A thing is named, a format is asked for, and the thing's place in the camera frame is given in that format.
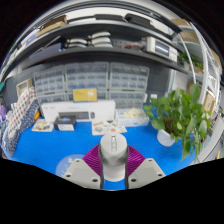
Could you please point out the dotted patchwork cloth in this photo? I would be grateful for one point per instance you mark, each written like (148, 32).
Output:
(20, 116)

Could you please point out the green potted plant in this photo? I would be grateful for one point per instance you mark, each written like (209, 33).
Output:
(180, 116)

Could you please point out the yellow box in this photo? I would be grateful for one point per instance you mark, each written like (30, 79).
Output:
(85, 95)

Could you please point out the white and blue box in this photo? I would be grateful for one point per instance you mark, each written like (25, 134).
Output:
(133, 116)

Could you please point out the round rabbit-print mouse pad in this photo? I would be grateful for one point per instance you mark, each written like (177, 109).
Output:
(66, 163)

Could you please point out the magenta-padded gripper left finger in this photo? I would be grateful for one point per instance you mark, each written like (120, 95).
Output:
(81, 173)

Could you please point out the small black box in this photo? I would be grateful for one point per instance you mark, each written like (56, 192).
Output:
(65, 124)

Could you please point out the cartoon sticker sheet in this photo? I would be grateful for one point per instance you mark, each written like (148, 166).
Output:
(106, 127)
(42, 125)

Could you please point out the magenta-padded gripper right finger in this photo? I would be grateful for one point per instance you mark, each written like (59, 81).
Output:
(145, 173)

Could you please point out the long white keyboard box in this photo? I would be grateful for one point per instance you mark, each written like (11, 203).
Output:
(76, 107)

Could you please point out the white computer mouse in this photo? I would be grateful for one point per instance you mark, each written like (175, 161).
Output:
(113, 156)

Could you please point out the beige storage basket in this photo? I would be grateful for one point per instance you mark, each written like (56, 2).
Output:
(24, 87)

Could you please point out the dark wall shelf unit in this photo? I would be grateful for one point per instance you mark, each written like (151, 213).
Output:
(100, 51)

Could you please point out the white wall socket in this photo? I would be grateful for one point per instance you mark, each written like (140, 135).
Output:
(153, 96)

